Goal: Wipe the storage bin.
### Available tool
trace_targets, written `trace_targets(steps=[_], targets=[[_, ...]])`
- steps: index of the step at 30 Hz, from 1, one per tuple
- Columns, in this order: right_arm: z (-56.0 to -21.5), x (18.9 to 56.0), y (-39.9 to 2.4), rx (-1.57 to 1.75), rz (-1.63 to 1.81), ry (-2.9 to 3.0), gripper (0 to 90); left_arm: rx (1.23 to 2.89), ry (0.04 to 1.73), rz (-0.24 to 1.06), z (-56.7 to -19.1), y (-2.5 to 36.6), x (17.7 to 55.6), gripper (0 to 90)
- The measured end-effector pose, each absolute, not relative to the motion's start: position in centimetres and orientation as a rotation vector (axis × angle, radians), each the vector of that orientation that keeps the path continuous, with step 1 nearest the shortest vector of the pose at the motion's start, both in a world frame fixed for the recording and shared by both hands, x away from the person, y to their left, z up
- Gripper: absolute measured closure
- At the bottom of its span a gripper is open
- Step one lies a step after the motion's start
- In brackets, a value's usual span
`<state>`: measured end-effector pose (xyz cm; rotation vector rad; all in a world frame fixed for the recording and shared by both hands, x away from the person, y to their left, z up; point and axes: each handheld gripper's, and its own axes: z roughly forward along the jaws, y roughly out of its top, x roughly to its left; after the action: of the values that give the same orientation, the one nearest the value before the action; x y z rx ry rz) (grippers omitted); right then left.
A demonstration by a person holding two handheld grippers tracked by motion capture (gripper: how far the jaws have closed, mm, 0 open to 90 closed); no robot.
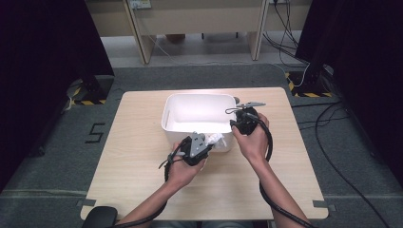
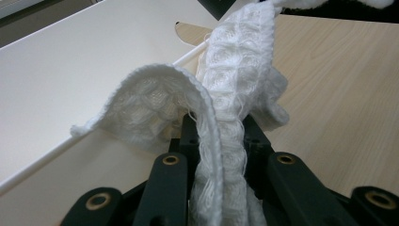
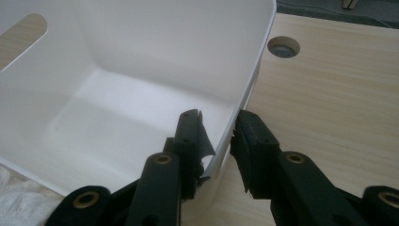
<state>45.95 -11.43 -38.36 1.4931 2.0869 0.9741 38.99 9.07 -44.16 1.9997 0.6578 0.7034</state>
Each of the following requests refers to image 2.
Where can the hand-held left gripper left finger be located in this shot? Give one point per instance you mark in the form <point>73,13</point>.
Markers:
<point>190,138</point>

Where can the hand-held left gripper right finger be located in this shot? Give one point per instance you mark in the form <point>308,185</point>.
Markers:
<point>255,147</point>

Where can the white plastic basket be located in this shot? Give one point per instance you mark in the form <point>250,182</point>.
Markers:
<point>62,78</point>

